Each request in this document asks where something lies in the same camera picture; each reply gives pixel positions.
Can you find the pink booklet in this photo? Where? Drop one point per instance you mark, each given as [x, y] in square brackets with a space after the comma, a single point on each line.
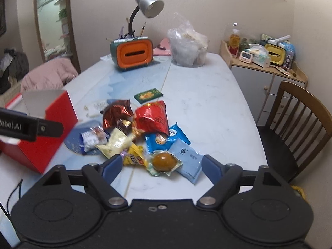
[163, 48]

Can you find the light blue snack packet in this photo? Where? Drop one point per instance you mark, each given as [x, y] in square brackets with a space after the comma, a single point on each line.
[190, 159]

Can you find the clear plastic bag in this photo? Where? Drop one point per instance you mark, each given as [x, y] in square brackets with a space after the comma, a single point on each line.
[188, 47]

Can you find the yellow tissue box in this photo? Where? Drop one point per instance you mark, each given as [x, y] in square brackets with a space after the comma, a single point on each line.
[277, 54]

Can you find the red snack bag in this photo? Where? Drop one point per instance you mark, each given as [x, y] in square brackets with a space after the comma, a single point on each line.
[152, 118]

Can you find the clear packet with egg yolk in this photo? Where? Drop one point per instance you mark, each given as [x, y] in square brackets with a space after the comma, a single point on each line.
[162, 163]

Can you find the brown foil snack bag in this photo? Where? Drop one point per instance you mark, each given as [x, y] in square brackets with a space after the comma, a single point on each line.
[115, 111]

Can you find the yellow candy packet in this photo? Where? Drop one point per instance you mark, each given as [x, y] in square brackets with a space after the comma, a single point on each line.
[134, 155]

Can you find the glass bottle with yellow label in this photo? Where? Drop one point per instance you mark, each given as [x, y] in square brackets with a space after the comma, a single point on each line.
[234, 40]

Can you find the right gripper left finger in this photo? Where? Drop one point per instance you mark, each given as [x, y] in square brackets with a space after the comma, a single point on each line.
[99, 179]

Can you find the silver desk lamp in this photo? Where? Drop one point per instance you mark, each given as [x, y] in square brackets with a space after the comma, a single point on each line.
[149, 8]

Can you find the cream yellow snack packet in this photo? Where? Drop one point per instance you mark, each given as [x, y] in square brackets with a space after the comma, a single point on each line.
[118, 141]

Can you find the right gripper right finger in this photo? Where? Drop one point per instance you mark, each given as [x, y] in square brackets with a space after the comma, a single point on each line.
[225, 179]

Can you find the pink jacket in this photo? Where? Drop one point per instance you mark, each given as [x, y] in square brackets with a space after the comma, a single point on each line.
[54, 74]

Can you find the green cracker packet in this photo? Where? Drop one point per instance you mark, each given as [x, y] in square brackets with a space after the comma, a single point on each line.
[148, 95]

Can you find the white wooden cabinet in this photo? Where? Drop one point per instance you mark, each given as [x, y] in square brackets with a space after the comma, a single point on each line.
[260, 85]

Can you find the red cardboard box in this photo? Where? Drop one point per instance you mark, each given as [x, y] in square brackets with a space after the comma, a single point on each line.
[53, 105]

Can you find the blue cookie packet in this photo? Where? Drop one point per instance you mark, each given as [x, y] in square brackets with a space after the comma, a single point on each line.
[163, 142]

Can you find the green orange tissue box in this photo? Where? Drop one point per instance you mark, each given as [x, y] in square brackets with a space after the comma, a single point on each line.
[131, 53]

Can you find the wet wipes pack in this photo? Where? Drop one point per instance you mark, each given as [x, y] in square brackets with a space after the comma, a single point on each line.
[260, 55]

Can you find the white kitchen timer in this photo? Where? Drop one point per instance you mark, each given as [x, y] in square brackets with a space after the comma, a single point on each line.
[246, 57]

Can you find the white blue snack packet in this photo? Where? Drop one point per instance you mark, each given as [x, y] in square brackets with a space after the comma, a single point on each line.
[93, 137]

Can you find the wooden chair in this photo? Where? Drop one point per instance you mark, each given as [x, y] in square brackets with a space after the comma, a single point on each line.
[297, 129]

